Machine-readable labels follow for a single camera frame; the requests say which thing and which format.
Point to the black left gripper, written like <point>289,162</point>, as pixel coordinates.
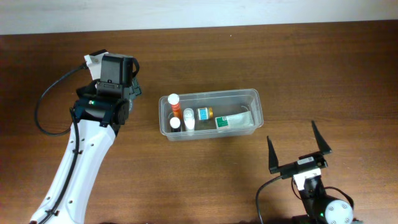
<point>97,91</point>

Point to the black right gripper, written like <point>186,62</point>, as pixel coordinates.
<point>275,163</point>

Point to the orange tube white cap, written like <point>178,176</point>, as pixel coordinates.
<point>174,101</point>

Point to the white Panadol medicine box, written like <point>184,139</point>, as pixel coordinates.
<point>235,121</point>

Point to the black bottle white cap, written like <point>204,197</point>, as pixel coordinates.
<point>175,125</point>

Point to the clear spray bottle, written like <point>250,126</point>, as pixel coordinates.
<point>189,119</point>

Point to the gold lid balm jar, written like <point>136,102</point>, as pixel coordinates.
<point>205,113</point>

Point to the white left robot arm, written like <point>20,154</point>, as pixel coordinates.
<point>102,108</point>

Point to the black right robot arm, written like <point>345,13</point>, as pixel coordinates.
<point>319,206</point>

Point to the clear plastic container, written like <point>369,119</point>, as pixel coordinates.
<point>223,103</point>

